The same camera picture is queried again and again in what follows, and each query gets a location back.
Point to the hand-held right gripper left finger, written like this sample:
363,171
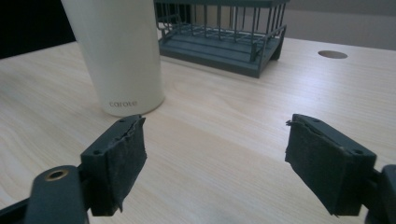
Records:
113,168

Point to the white cup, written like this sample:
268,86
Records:
120,53

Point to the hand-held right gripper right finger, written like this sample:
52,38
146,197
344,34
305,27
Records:
327,168

